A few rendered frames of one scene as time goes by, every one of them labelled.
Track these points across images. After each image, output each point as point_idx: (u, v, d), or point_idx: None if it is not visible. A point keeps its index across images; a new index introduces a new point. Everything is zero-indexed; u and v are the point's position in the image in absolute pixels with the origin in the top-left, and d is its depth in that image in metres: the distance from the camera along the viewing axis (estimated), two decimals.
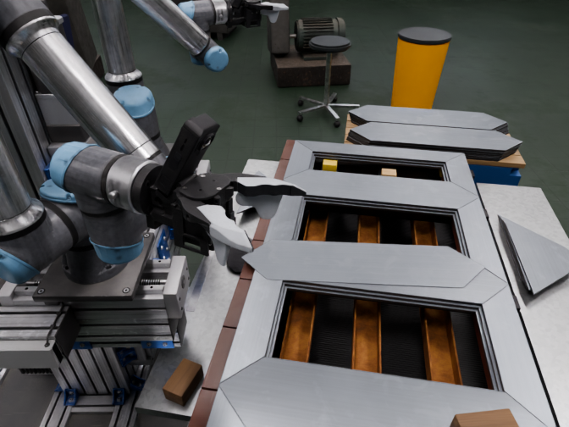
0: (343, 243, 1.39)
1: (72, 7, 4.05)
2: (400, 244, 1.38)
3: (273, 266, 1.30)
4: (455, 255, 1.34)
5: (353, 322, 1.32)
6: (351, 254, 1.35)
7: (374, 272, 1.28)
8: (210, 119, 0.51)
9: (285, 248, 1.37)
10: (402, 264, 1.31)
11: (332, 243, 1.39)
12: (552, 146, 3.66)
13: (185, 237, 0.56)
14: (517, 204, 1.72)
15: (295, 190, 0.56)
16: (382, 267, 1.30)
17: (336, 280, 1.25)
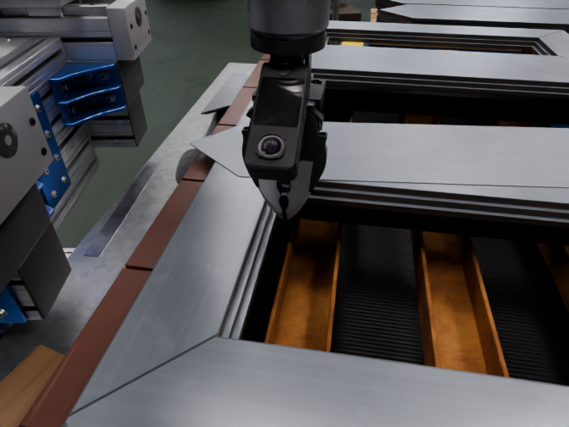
0: (391, 124, 0.71)
1: None
2: (505, 126, 0.71)
3: None
4: None
5: (418, 273, 0.64)
6: (412, 139, 0.67)
7: (466, 165, 0.61)
8: (281, 177, 0.37)
9: None
10: (522, 154, 0.63)
11: (370, 124, 0.71)
12: None
13: None
14: None
15: (284, 211, 0.51)
16: (480, 158, 0.62)
17: (389, 180, 0.58)
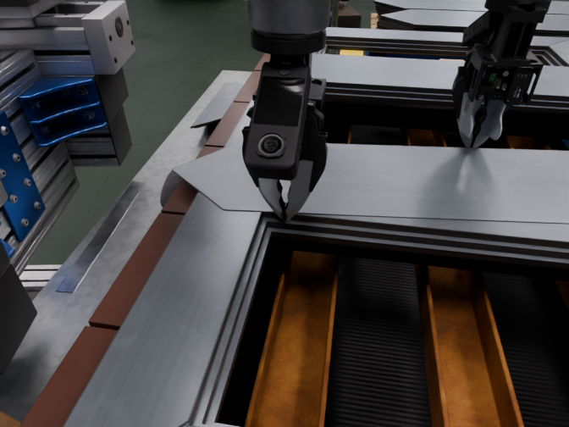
0: (394, 146, 0.65)
1: None
2: (519, 149, 0.64)
3: (243, 185, 0.56)
4: None
5: (424, 314, 0.58)
6: (417, 164, 0.61)
7: (477, 196, 0.55)
8: (280, 176, 0.37)
9: None
10: (538, 183, 0.57)
11: (371, 146, 0.65)
12: None
13: None
14: None
15: (284, 211, 0.51)
16: (493, 188, 0.56)
17: (391, 214, 0.52)
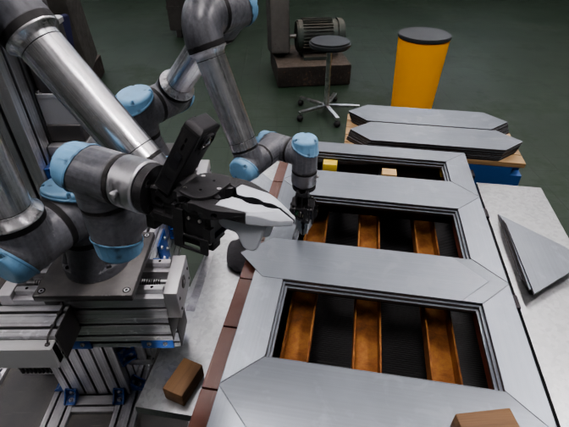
0: (344, 246, 1.38)
1: (72, 7, 4.05)
2: (403, 252, 1.35)
3: (271, 264, 1.31)
4: (459, 266, 1.30)
5: (353, 321, 1.32)
6: (350, 257, 1.33)
7: (371, 277, 1.27)
8: (210, 119, 0.51)
9: (285, 247, 1.37)
10: (401, 272, 1.28)
11: (333, 245, 1.38)
12: (552, 146, 3.66)
13: (185, 237, 0.56)
14: (517, 204, 1.72)
15: (283, 213, 0.51)
16: (379, 273, 1.28)
17: (331, 283, 1.25)
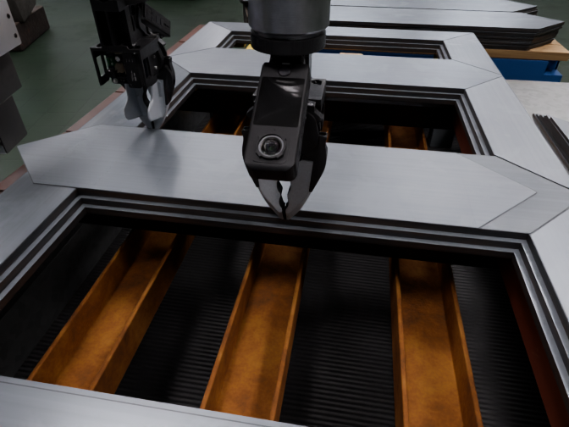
0: (234, 136, 0.68)
1: None
2: (353, 145, 0.66)
3: (67, 163, 0.61)
4: (470, 167, 0.60)
5: None
6: (242, 153, 0.63)
7: None
8: (280, 177, 0.37)
9: (115, 138, 0.67)
10: (344, 176, 0.58)
11: (212, 135, 0.68)
12: None
13: None
14: (564, 102, 1.02)
15: (284, 211, 0.51)
16: None
17: (179, 196, 0.55)
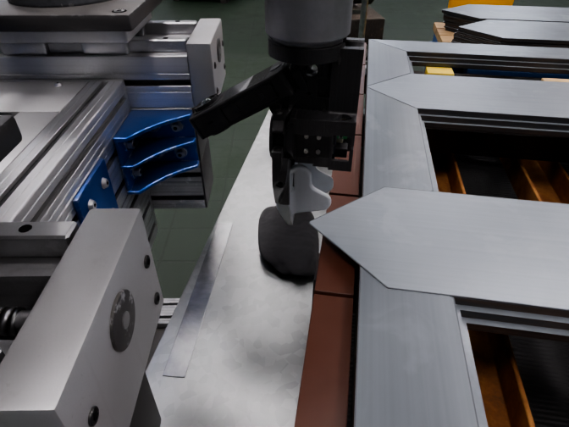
0: None
1: None
2: None
3: (402, 252, 0.46)
4: None
5: None
6: None
7: None
8: (196, 128, 0.44)
9: (425, 209, 0.52)
10: None
11: (545, 205, 0.53)
12: None
13: None
14: None
15: None
16: None
17: None
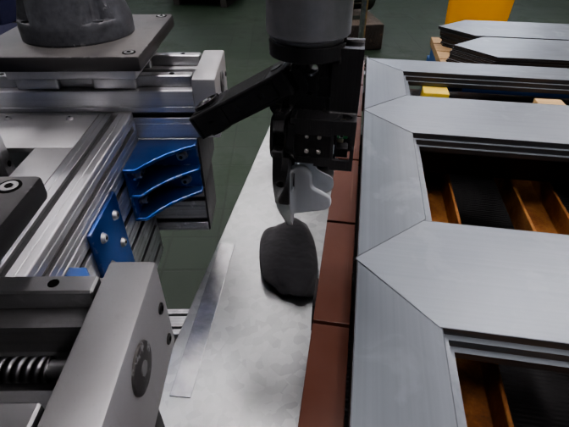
0: None
1: None
2: None
3: (449, 291, 0.48)
4: None
5: None
6: None
7: None
8: (196, 128, 0.44)
9: (465, 245, 0.54)
10: None
11: None
12: None
13: None
14: None
15: None
16: None
17: None
